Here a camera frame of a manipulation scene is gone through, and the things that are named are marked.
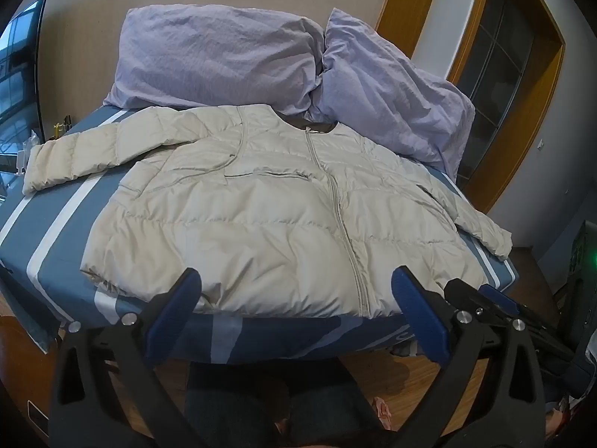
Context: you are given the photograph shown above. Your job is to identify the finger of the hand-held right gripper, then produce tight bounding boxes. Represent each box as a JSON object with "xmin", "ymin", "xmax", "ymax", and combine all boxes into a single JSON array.
[
  {"xmin": 482, "ymin": 284, "xmax": 544, "ymax": 332},
  {"xmin": 443, "ymin": 279, "xmax": 507, "ymax": 325}
]

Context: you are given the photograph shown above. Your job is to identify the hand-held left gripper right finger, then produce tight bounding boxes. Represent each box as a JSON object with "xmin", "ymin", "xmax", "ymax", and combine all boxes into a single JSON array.
[{"xmin": 391, "ymin": 266, "xmax": 546, "ymax": 448}]

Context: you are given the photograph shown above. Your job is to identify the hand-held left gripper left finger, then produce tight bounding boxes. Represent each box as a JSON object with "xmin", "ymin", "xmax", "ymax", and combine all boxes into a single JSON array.
[{"xmin": 49, "ymin": 267, "xmax": 202, "ymax": 448}]

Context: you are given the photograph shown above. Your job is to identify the beige puffer jacket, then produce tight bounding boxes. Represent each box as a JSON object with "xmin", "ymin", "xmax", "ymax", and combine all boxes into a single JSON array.
[{"xmin": 22, "ymin": 105, "xmax": 514, "ymax": 320}]

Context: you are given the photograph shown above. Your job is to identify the pink slipper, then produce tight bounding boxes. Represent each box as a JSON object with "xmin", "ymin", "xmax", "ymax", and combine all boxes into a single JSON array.
[{"xmin": 372, "ymin": 396, "xmax": 395, "ymax": 427}]

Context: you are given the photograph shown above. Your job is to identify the blue white striped bed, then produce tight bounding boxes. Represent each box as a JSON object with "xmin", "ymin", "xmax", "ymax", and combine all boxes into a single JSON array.
[{"xmin": 0, "ymin": 103, "xmax": 521, "ymax": 369}]

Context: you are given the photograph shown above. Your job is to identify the person's dark trousers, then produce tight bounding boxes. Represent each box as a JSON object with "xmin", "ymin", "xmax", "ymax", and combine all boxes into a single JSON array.
[{"xmin": 184, "ymin": 363, "xmax": 390, "ymax": 448}]

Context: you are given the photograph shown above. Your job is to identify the clear plastic container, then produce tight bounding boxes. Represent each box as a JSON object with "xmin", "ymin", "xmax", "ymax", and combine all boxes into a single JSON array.
[{"xmin": 15, "ymin": 131, "xmax": 44, "ymax": 177}]

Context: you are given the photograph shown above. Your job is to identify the lilac pillow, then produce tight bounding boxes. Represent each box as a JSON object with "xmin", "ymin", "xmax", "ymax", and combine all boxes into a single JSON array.
[
  {"xmin": 103, "ymin": 4, "xmax": 327, "ymax": 117},
  {"xmin": 310, "ymin": 8, "xmax": 476, "ymax": 183}
]

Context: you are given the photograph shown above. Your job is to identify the dark glass door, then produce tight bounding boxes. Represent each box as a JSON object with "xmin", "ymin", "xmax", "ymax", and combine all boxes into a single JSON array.
[{"xmin": 459, "ymin": 0, "xmax": 535, "ymax": 183}]

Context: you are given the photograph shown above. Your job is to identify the flat screen television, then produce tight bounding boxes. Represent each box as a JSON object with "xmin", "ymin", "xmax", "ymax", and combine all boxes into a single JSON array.
[{"xmin": 0, "ymin": 0, "xmax": 50, "ymax": 201}]

